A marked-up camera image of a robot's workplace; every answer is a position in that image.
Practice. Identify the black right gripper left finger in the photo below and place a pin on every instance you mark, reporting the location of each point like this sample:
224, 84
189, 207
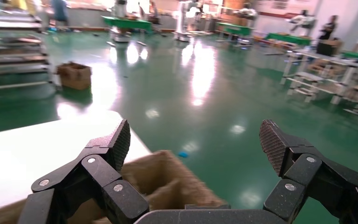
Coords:
98, 173

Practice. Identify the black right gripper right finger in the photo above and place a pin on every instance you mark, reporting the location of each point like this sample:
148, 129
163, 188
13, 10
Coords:
315, 179

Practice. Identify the brown cardboard box with dividers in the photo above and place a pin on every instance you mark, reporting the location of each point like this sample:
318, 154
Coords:
169, 179

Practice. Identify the small blue scrap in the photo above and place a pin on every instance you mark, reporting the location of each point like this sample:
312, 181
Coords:
183, 154

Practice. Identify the white metal workbench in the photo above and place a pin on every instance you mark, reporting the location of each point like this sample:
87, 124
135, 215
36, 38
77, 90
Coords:
308, 76

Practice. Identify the black box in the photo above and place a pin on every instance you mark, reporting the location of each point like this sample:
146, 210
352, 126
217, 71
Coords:
328, 48

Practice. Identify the metal rack shelving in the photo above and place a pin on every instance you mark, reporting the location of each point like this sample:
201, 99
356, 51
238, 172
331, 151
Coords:
9, 58

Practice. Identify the person in black clothes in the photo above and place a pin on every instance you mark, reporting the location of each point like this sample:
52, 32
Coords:
328, 28

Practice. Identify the grey machine with round base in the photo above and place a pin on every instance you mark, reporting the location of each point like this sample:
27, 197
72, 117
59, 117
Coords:
118, 18

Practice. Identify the person in blue shirt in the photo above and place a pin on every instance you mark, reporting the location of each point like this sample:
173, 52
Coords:
59, 10

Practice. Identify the white robot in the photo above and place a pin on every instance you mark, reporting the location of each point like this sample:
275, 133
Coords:
183, 18

